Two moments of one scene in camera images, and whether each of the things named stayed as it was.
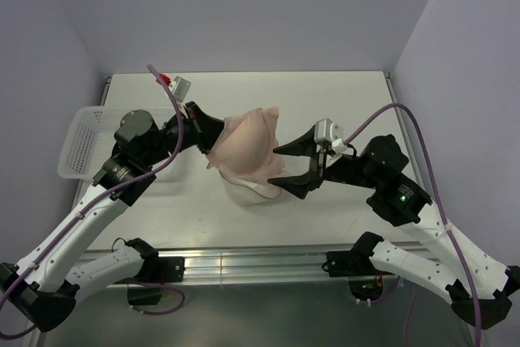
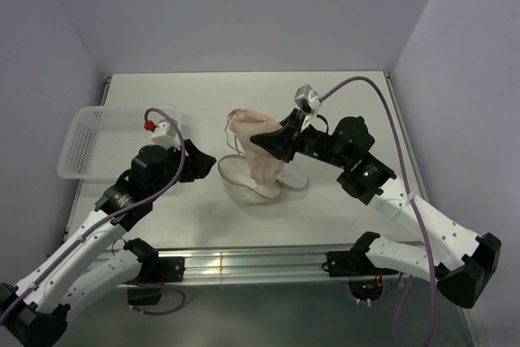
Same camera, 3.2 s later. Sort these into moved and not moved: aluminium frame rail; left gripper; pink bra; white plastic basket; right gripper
Moved: right gripper; left gripper; pink bra
Not moved: aluminium frame rail; white plastic basket
